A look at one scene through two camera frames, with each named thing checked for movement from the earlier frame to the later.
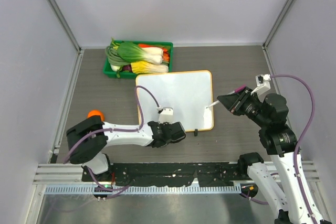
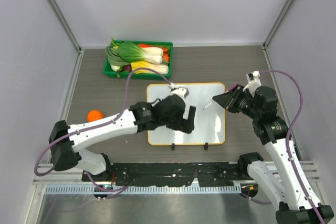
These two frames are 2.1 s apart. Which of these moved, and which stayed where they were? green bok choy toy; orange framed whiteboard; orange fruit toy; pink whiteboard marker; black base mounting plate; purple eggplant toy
Moved: pink whiteboard marker; orange framed whiteboard
Stayed: black base mounting plate; green bok choy toy; orange fruit toy; purple eggplant toy
